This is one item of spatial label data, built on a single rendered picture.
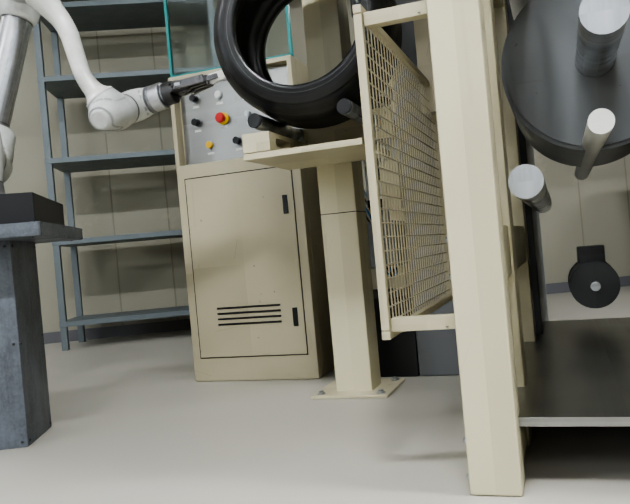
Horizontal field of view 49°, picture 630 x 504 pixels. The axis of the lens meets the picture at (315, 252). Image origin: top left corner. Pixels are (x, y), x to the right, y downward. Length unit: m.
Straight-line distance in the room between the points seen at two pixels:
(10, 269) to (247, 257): 0.98
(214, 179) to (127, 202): 2.53
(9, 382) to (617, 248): 4.82
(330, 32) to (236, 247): 0.93
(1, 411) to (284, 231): 1.20
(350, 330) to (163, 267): 3.09
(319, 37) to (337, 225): 0.64
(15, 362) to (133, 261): 3.17
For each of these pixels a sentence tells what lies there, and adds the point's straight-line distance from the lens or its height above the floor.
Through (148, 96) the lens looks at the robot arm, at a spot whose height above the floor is 1.05.
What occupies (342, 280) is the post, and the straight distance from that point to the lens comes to 2.39.
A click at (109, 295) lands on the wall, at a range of 5.39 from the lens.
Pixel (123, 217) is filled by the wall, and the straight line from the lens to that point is 5.37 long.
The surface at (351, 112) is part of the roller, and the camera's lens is 2.04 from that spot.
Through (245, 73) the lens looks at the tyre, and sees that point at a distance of 2.14.
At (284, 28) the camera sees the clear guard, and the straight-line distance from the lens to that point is 2.90.
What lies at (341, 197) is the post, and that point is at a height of 0.67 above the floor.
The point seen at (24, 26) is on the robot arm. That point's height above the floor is 1.35.
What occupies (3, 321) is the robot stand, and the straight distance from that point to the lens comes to 2.25.
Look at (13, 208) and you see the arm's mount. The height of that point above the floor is 0.70.
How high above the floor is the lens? 0.50
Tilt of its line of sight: level
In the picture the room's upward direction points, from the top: 5 degrees counter-clockwise
